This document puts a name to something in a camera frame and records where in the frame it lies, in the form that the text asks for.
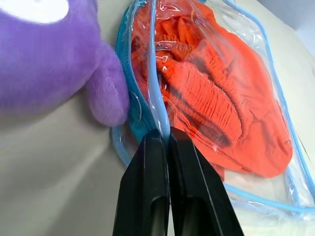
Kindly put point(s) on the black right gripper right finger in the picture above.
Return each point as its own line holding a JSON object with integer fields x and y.
{"x": 197, "y": 191}

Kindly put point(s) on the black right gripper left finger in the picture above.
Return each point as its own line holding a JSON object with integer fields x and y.
{"x": 141, "y": 177}

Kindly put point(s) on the clear plastic pouch blue trim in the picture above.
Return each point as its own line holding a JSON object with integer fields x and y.
{"x": 268, "y": 73}

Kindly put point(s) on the orange cloth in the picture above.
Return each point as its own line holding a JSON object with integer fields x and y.
{"x": 221, "y": 105}

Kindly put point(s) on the purple plush toy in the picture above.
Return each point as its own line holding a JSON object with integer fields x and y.
{"x": 49, "y": 61}

